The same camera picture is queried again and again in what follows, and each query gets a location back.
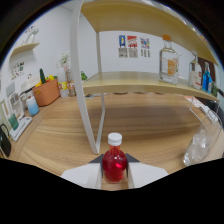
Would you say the wooden wall shelf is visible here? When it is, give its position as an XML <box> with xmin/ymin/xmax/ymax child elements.
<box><xmin>9</xmin><ymin>41</ymin><xmax>40</xmax><ymax>58</ymax></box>

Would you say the clear bottle red label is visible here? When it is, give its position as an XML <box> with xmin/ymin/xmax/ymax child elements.
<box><xmin>188</xmin><ymin>50</ymin><xmax>203</xmax><ymax>90</ymax></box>

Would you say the light blue cup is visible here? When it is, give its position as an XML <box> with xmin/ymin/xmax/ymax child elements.
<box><xmin>25</xmin><ymin>96</ymin><xmax>41</xmax><ymax>117</ymax></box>

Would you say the red liquid bottle white cap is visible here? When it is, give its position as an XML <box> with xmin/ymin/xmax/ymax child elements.
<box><xmin>101</xmin><ymin>132</ymin><xmax>128</xmax><ymax>184</ymax></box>

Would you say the blue liquid bottle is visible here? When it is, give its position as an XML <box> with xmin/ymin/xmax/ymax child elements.
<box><xmin>202</xmin><ymin>61</ymin><xmax>213</xmax><ymax>93</ymax></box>

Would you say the black bag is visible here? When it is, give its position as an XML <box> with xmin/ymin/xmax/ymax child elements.
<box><xmin>0</xmin><ymin>123</ymin><xmax>12</xmax><ymax>158</ymax></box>

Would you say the clear glass with ice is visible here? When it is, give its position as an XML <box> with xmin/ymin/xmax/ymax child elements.
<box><xmin>182</xmin><ymin>109</ymin><xmax>224</xmax><ymax>167</ymax></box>

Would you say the orange storage basket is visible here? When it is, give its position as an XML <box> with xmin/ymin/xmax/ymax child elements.
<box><xmin>32</xmin><ymin>78</ymin><xmax>61</xmax><ymax>107</ymax></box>

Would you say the white tray with green cup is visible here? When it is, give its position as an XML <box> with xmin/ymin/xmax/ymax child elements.
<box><xmin>9</xmin><ymin>113</ymin><xmax>34</xmax><ymax>142</ymax></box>

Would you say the two-tier wooden shelf rack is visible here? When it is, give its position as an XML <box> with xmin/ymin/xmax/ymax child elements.
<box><xmin>69</xmin><ymin>0</ymin><xmax>219</xmax><ymax>155</ymax></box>

